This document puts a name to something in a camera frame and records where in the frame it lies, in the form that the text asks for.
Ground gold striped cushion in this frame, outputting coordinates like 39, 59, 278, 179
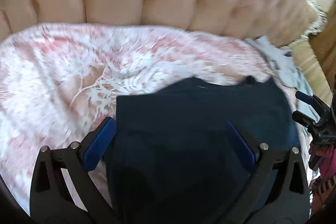
289, 38, 331, 98

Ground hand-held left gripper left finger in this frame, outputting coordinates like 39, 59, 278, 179
29, 117, 124, 224

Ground light grey garment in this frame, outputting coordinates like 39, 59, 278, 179
245, 36, 298, 88

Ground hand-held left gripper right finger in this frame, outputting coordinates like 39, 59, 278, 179
207, 119, 310, 224

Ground pink floral blanket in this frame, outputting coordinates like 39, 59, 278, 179
0, 23, 300, 216

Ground brown patterned curtain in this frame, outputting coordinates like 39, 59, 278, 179
304, 0, 336, 88

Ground pale blue garment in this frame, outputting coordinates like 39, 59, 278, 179
290, 67, 319, 122

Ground navy sweatshirt with yellow patches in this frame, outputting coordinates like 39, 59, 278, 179
105, 76, 309, 224

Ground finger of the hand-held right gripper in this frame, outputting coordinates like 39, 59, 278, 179
295, 91, 327, 111
292, 111, 323, 135

